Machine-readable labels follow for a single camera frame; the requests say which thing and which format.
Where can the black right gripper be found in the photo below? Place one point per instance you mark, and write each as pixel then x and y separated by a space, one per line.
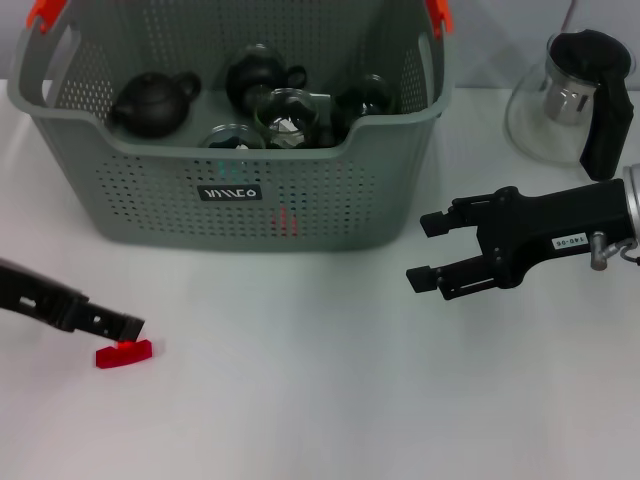
pixel 550 220

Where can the dark clay teapot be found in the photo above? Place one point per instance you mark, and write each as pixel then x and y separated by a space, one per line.
pixel 150 105

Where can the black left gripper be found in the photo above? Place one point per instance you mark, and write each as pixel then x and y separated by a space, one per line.
pixel 40 300

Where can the grey perforated plastic storage bin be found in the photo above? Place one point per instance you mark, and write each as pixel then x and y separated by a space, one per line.
pixel 300 200

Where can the red sloped toy brick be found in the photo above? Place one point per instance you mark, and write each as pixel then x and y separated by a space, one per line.
pixel 285 220

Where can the dark red long toy brick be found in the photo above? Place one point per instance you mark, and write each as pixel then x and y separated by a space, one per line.
pixel 122 357

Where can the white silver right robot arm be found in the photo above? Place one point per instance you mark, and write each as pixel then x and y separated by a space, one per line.
pixel 634 200

